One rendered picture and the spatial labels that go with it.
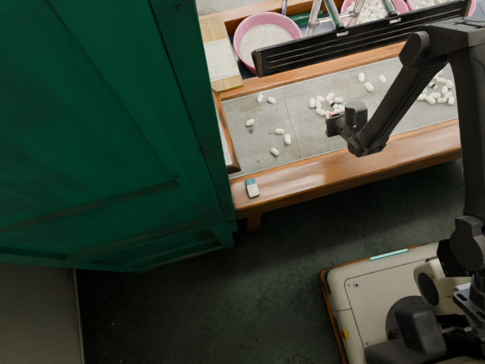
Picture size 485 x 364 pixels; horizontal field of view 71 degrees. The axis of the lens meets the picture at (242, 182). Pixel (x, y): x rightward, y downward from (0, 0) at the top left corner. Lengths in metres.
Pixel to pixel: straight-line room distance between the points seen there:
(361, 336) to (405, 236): 0.66
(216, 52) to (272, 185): 0.56
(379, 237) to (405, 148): 0.81
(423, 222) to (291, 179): 1.12
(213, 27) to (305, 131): 0.55
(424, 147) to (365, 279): 0.66
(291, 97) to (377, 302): 0.97
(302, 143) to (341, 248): 0.86
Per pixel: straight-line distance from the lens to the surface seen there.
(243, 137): 1.24
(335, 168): 1.21
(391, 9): 1.10
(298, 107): 1.31
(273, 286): 1.88
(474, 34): 0.67
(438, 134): 1.39
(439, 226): 2.17
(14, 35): 0.30
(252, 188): 1.13
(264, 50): 0.96
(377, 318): 1.70
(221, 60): 1.36
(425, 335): 1.26
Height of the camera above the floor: 1.88
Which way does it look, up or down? 74 degrees down
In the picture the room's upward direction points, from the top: 3 degrees counter-clockwise
